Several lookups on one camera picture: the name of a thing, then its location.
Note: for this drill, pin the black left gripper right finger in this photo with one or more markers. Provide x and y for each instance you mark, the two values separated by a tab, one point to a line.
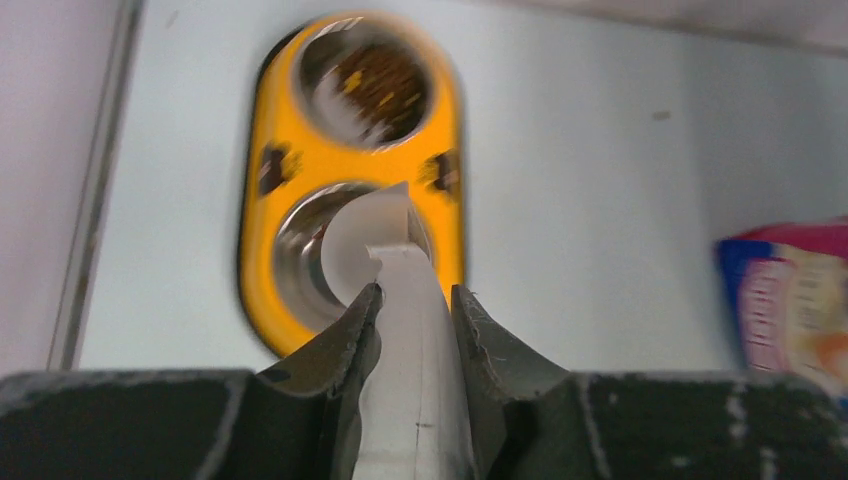
532	419

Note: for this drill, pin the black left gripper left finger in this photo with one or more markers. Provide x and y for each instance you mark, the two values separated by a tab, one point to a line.
298	419

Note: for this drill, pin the clear plastic scoop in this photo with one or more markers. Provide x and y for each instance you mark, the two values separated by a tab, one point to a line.
413	407

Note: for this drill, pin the pink blue pet food bag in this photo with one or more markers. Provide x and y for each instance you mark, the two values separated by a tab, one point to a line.
786	285

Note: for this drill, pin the yellow double pet bowl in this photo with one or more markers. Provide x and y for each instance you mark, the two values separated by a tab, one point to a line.
303	166

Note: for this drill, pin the brown kibble in bowl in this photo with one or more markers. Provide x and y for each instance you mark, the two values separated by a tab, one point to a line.
383	91

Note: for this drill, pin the aluminium frame rail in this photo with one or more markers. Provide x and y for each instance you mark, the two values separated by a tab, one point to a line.
80	271

